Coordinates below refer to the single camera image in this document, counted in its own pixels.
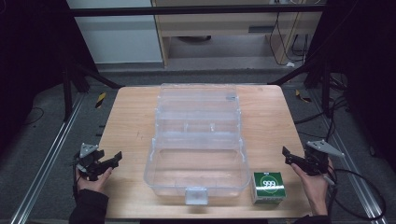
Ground green and white carton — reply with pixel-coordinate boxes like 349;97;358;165
250;171;287;205

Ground metal floor rail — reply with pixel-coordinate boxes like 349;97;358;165
311;90;389;224
9;92;86;224

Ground yellow and black tape strip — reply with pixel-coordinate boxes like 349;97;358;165
94;91;107;109
294;89;313;104

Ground person's left hand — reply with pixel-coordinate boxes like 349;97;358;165
75;166;114;194

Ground person's right hand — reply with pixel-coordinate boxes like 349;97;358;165
290;158;334;217

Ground black horizontal bar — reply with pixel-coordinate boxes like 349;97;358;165
69;4;327;18

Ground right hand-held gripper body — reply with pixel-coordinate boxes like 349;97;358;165
303;139;346;177

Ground black floor cables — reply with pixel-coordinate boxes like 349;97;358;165
293;73;351;142

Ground dark curtain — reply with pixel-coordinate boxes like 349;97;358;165
306;0;396;173
0;0;98;155

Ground thin black floor cable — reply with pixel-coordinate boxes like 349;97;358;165
22;106;45;126

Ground black hanging cables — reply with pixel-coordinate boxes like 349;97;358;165
268;11;310;67

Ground light wooden desk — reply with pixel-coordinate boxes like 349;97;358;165
150;0;324;68

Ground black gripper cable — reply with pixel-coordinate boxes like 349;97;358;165
323;168;388;221

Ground white cabinet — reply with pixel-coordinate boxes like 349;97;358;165
65;0;164;65

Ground clear plastic storage box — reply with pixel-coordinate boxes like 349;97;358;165
143;82;252;206

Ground black metal stand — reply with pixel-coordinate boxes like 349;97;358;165
268;57;332;118
61;59;123;123

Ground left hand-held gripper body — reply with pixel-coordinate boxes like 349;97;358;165
73;142;106;182

